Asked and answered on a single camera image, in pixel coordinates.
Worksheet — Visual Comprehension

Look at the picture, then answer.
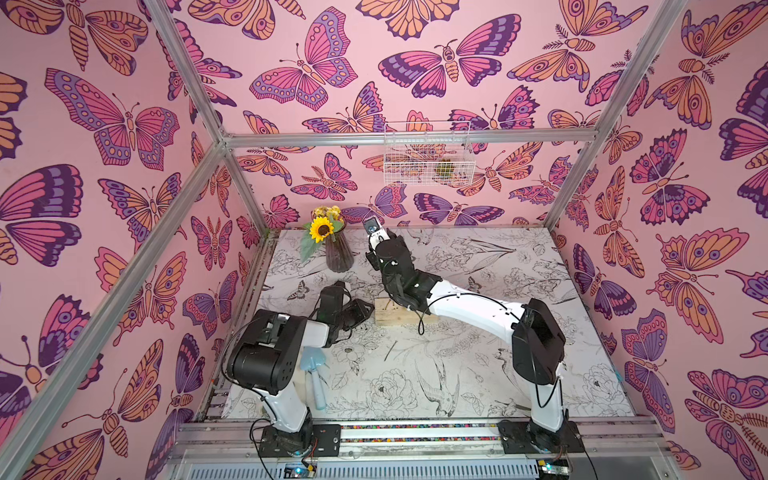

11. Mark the wooden block with nails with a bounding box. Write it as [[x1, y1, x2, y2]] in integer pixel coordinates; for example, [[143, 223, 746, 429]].
[[374, 298, 438, 327]]

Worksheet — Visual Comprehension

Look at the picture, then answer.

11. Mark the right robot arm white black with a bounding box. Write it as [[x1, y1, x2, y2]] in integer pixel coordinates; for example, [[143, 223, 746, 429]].
[[366, 222, 571, 453]]

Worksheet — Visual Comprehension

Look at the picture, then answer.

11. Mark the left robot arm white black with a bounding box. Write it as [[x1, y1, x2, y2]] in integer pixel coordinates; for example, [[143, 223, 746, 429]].
[[221, 281, 375, 456]]

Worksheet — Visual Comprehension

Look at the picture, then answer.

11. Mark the dark glass vase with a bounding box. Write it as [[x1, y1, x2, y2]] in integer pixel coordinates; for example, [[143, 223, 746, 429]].
[[325, 231, 354, 273]]

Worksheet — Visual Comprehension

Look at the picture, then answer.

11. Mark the artificial sunflower bouquet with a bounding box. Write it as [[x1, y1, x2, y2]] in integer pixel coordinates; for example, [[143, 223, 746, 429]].
[[300, 206, 346, 262]]

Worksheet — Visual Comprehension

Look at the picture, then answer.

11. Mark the green plant in basket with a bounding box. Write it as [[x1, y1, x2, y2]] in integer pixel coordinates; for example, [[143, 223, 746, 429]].
[[433, 159, 456, 182]]

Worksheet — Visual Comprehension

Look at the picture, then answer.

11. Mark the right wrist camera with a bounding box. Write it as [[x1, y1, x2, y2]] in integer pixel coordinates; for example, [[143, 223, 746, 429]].
[[362, 215, 389, 250]]

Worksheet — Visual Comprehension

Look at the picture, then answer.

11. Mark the white wire basket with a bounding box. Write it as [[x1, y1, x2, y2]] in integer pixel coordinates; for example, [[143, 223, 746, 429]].
[[381, 130, 476, 188]]

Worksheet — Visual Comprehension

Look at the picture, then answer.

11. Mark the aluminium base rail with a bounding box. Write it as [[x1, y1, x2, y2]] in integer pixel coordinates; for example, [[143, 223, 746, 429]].
[[160, 417, 685, 479]]

